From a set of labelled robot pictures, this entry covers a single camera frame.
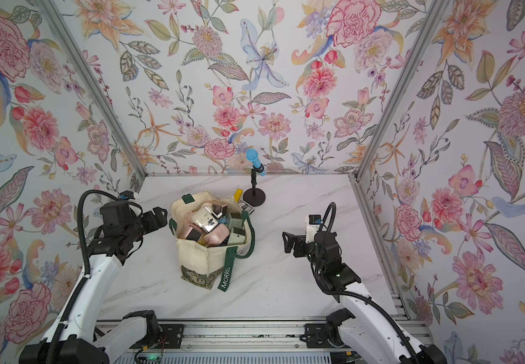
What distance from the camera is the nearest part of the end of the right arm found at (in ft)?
2.36

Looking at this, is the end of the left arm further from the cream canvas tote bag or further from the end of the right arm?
the end of the right arm

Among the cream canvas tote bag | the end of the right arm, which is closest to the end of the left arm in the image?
the cream canvas tote bag
